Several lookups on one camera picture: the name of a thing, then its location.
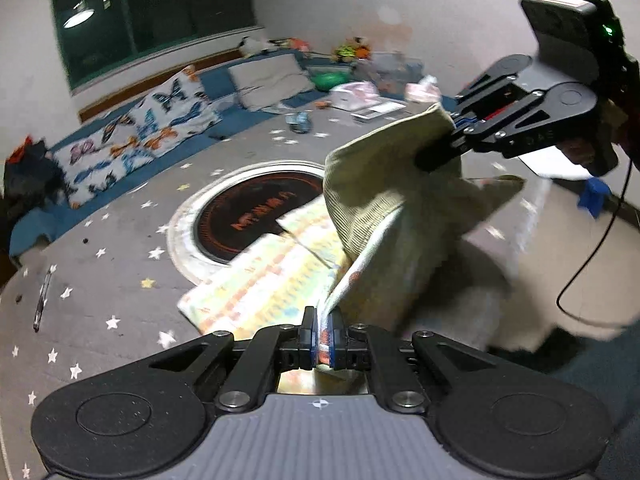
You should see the colourful patterned baby garment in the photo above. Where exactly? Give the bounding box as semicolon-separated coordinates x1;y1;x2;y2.
178;104;525;369

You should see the dark clothes pile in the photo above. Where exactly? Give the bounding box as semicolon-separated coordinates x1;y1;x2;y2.
2;136;63;221

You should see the person's right hand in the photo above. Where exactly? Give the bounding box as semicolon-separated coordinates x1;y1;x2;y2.
556;101;639;176

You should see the white remote control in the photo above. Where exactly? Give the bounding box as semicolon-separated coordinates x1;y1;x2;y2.
352;101;406;122

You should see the pink tissue box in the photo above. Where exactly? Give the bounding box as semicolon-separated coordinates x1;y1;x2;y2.
404;75;442;104

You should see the clear plastic storage box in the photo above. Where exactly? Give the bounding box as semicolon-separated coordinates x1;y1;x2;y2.
352;52;423;96

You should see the white tissue pack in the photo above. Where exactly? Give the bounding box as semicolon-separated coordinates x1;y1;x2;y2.
329;81;382;112

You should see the blue plastic stool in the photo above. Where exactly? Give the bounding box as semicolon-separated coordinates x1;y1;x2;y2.
577;177;611;219

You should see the green ball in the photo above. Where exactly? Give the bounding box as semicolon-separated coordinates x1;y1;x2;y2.
311;72;352;92

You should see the round black induction cooker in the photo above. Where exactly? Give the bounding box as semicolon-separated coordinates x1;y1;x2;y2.
193;170;322;264

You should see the beige cushion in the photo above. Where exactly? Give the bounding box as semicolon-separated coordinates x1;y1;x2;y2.
229;53;314;112

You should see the blue sofa bench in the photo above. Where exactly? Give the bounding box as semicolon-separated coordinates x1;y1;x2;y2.
3;52;329;258

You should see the white plush toy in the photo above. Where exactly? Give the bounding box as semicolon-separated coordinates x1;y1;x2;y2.
238;36;278;58

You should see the black ballpoint pen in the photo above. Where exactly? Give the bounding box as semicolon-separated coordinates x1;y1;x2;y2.
32;264;55;333

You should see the butterfly print pillow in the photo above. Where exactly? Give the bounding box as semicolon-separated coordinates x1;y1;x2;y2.
53;65;220;209

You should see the dark window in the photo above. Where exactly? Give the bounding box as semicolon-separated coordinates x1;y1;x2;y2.
52;0;256;88

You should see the black cable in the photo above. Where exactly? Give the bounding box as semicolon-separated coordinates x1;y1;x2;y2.
555;161;640;331

